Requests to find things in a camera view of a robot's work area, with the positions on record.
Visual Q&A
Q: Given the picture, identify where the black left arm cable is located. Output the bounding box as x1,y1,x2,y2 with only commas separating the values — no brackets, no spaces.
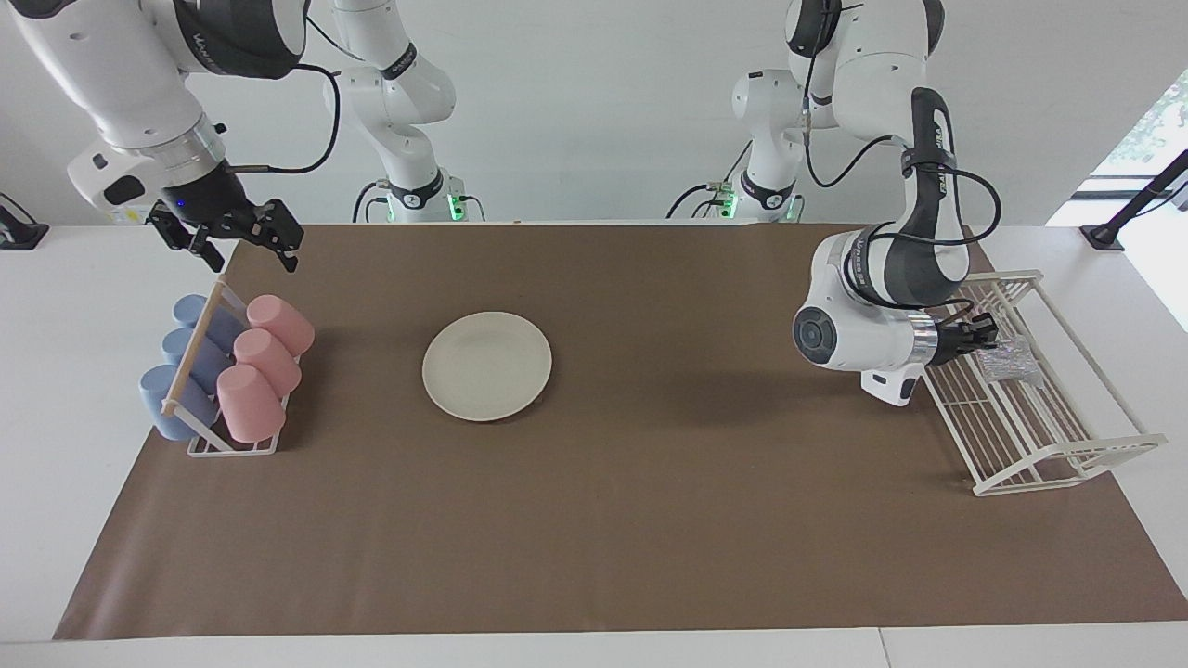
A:
800,0,1003,250

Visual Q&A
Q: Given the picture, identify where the clear plastic wrapper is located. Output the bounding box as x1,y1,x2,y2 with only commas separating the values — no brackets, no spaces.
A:
982,336,1037,384

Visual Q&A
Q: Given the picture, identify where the white wire dish rack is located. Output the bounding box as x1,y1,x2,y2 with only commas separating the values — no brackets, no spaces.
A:
914,269,1169,497

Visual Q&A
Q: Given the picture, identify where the blue plastic cup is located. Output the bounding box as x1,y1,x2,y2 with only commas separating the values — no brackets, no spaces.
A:
139,364,220,442
174,294,248,353
162,327,235,391

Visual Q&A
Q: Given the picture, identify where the cup rack with wooden bar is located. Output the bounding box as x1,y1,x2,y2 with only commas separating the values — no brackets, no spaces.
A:
161,276,303,457

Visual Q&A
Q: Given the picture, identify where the black table clamp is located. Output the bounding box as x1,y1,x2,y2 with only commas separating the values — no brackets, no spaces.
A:
0,192,50,251

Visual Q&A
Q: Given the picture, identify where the brown paper table mat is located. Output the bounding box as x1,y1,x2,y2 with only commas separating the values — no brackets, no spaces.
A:
53,221,1188,641

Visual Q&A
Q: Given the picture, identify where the pink plastic cup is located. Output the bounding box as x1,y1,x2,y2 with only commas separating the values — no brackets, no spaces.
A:
246,294,316,358
216,364,287,444
232,328,303,398

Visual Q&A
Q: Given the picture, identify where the cream round plate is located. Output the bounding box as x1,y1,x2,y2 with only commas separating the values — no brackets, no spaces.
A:
422,311,554,424

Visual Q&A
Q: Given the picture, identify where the white wall outlet box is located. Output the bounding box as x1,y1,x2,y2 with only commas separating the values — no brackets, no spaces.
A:
100,179,154,226

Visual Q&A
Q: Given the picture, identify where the bright window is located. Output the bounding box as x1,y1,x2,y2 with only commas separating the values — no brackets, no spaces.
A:
1077,70,1188,200

